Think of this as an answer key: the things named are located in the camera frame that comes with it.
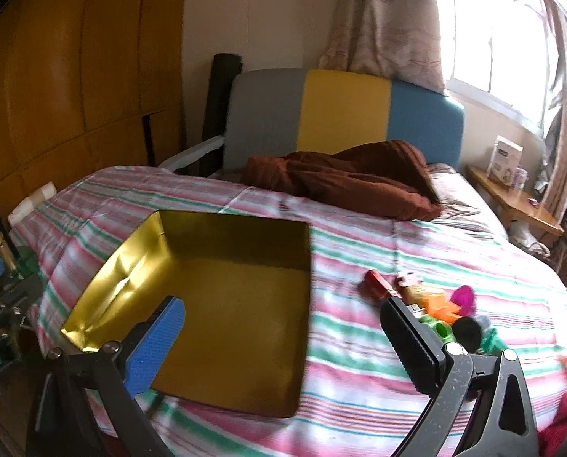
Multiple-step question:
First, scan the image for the wooden bedside table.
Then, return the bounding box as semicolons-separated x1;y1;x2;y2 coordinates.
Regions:
467;166;565;236

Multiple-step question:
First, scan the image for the black round toy piece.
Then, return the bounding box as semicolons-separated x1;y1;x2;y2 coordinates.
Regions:
452;316;484;350

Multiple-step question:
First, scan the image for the gold tin box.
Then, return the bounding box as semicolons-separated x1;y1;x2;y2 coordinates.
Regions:
61;209;313;420

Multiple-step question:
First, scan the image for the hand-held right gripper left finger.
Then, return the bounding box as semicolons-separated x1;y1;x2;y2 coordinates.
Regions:
26;295;186;457

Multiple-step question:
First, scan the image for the wooden wardrobe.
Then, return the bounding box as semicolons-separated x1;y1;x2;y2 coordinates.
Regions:
0;0;191;258

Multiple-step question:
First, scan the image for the grey pillow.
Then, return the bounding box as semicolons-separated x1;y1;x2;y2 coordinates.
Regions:
426;163;508;239

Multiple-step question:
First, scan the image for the orange toy block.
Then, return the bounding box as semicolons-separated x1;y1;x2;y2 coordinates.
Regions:
419;295;460;324

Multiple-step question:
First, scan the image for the grey hanging cloth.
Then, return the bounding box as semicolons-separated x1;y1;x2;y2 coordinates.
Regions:
541;90;565;191

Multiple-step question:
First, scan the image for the white foam roll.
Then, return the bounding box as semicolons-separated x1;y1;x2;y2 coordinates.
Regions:
7;182;58;227

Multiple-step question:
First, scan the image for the white carton box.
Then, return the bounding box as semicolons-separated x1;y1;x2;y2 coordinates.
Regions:
487;136;525;184

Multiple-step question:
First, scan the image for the white bed rail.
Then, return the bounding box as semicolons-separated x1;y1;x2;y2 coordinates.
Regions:
159;134;224;172

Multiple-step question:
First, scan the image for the gold bottle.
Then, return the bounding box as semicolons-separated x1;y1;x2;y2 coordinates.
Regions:
0;231;18;277

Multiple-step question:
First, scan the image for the striped bed quilt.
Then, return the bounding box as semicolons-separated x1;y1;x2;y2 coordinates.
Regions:
10;166;567;457

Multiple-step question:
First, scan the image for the teal green toy piece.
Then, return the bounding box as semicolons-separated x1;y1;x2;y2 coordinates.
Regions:
479;319;508;355

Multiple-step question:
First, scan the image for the brown blanket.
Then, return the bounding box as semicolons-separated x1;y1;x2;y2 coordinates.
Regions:
240;140;444;222

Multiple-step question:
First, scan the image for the black rolled mat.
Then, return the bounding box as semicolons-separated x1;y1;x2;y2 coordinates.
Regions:
202;53;243;174

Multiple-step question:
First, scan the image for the lime green toy piece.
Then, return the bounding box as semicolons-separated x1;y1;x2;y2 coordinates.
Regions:
419;314;456;344

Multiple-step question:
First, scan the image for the red shiny toy piece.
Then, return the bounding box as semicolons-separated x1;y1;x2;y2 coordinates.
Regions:
364;270;399;298

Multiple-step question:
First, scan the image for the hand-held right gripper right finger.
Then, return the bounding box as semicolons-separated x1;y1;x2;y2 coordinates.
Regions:
380;296;539;457

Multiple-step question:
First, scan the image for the magenta toy cup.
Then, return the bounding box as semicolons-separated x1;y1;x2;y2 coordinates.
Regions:
449;284;479;317

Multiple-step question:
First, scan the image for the window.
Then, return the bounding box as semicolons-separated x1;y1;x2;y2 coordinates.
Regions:
431;0;561;125

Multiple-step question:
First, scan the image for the yellow toy piece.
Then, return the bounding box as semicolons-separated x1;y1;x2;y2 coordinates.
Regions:
402;284;444;304

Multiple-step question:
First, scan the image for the grey yellow blue headboard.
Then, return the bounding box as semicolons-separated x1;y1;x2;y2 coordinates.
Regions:
221;69;465;174

